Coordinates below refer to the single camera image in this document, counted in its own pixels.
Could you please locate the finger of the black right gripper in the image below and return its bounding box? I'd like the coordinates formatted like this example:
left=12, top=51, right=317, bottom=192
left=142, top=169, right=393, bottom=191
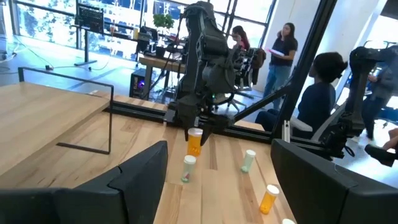
left=200, top=116, right=234, bottom=146
left=177, top=99, right=198, bottom=141

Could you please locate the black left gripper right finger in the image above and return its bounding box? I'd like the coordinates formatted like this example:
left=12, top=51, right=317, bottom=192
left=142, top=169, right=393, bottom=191
left=271, top=139, right=398, bottom=224

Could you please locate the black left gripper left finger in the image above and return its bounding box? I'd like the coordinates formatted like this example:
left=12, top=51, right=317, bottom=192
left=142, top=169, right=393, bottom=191
left=0, top=140, right=169, bottom=224

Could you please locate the large orange medicine bottle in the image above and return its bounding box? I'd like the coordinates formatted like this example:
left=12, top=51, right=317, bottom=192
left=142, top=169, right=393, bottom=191
left=186, top=127, right=204, bottom=157

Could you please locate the small teal medicine bottle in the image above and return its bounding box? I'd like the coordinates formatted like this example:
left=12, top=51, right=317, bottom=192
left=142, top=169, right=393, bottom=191
left=181, top=154, right=197, bottom=184

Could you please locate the black office chair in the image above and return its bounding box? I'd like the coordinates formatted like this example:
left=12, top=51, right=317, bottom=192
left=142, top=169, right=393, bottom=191
left=229, top=48, right=267, bottom=108

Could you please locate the black computer tower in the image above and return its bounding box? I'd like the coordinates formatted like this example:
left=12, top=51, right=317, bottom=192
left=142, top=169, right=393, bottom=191
left=129, top=68, right=147, bottom=100

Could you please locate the wooden office desk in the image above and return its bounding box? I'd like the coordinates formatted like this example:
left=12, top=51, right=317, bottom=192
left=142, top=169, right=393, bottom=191
left=138, top=55, right=187, bottom=100

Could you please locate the person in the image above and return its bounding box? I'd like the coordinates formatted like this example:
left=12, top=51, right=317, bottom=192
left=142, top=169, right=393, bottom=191
left=262, top=22, right=299, bottom=110
left=360, top=60, right=398, bottom=141
left=254, top=52, right=348, bottom=139
left=231, top=25, right=251, bottom=52

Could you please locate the person's foot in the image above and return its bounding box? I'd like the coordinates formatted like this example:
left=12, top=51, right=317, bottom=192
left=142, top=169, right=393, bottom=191
left=364, top=129, right=398, bottom=168

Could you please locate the grey office chair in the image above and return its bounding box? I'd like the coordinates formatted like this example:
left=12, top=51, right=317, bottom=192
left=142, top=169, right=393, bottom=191
left=281, top=102, right=348, bottom=141

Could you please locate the green potted plant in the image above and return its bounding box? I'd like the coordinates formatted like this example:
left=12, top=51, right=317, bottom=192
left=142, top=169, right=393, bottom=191
left=152, top=12, right=175, bottom=58

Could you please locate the wooden shelf with metal frame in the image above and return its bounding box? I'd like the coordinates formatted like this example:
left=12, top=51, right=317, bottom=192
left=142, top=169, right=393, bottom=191
left=0, top=67, right=115, bottom=178

